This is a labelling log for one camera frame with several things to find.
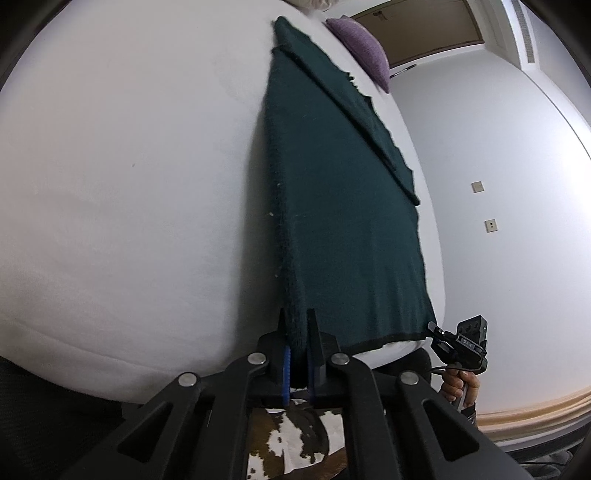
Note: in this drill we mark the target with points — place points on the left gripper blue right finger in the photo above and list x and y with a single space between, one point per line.
321 347

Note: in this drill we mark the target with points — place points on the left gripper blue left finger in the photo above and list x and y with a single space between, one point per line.
281 360

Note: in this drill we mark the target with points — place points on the dark green knit sweater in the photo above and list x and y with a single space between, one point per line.
344 205

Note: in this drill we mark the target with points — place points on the person's right hand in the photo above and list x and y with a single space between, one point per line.
460 384

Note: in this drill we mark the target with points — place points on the cowhide rug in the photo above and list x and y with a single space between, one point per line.
296 442

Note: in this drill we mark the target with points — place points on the white bed mattress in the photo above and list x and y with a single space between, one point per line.
135 236

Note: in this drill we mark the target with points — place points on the purple cushion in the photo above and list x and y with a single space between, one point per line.
366 49

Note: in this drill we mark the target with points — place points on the brown wooden door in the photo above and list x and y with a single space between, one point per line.
410 30

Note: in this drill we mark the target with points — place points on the rolled beige duvet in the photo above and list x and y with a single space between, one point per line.
319 5

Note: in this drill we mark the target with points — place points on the black camera box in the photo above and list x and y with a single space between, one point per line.
476 330

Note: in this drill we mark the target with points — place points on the lower beige wall socket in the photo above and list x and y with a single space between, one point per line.
491 226

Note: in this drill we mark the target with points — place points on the beige wall socket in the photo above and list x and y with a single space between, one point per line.
478 187
491 226

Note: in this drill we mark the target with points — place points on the upper beige wall socket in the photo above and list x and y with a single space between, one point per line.
478 187

